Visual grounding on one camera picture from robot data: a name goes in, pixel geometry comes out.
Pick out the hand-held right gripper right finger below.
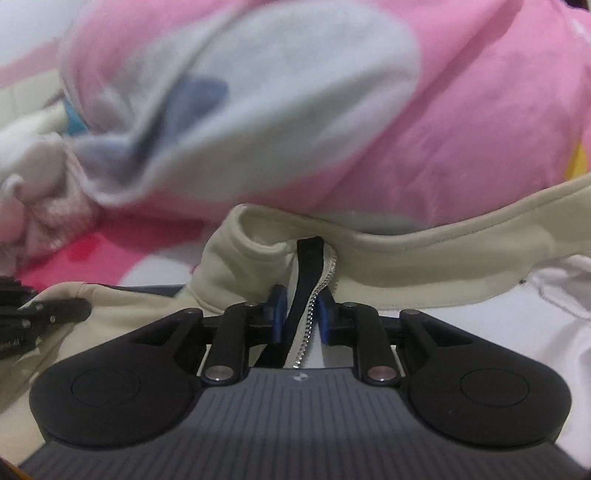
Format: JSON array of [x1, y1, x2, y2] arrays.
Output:
[[315, 287, 469, 387]]

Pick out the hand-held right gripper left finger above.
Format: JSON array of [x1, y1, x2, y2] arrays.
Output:
[[131, 285, 289, 386]]

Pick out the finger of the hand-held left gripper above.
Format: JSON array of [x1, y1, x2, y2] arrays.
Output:
[[16, 298, 92, 329]]

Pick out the beige zip jacket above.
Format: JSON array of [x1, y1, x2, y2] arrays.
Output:
[[0, 173, 591, 462]]

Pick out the white and cream clothes pile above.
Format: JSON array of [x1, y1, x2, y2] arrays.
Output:
[[0, 85, 65, 121]]

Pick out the pink checked cloth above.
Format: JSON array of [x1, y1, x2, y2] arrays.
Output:
[[21, 152, 102, 257]]

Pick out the pink flower print bed blanket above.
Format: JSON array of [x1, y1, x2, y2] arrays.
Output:
[[18, 215, 232, 289]]

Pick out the white garment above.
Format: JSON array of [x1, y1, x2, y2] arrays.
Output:
[[0, 108, 75, 245]]

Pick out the pink floral duvet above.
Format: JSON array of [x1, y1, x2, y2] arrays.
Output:
[[58, 0, 591, 232]]

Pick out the pink bed headboard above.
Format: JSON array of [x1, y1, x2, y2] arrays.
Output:
[[0, 44, 77, 90]]

